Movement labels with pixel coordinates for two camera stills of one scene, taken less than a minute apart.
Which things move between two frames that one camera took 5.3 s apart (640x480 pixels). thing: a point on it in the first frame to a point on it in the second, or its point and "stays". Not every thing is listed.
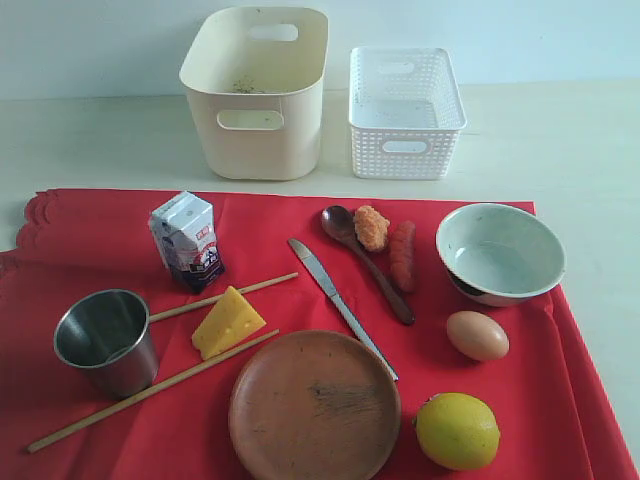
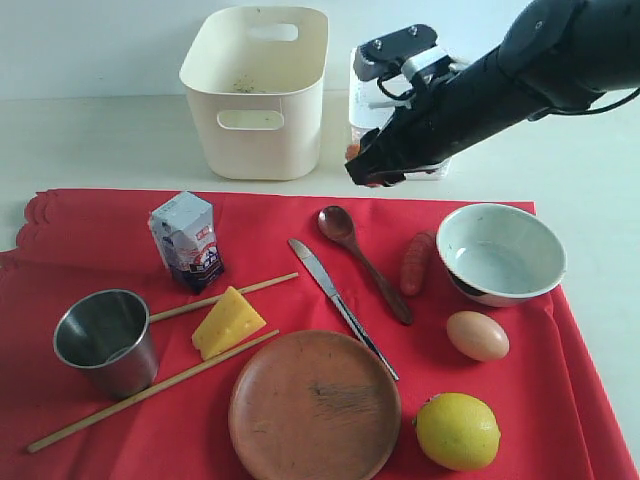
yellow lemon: [457, 431] stays
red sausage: [402, 255] to [412, 272]
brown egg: [477, 336] stays
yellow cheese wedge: [233, 318] stays
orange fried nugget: [370, 227] to [352, 151]
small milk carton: [185, 234] stays
